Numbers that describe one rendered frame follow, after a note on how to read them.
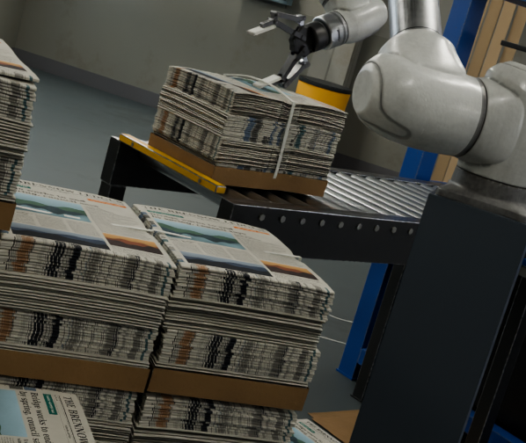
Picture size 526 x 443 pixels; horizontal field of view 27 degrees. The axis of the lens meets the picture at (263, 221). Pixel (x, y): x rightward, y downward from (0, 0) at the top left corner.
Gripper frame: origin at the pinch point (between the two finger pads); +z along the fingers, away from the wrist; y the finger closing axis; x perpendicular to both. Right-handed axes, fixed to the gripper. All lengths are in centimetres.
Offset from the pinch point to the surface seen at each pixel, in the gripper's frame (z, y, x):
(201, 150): 23.9, 14.0, -7.4
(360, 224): -6.7, 39.9, -27.0
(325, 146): -9.1, 23.6, -12.9
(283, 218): 16.4, 28.2, -27.2
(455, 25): -114, 36, 44
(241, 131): 15.8, 10.2, -13.0
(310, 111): -5.5, 12.6, -12.8
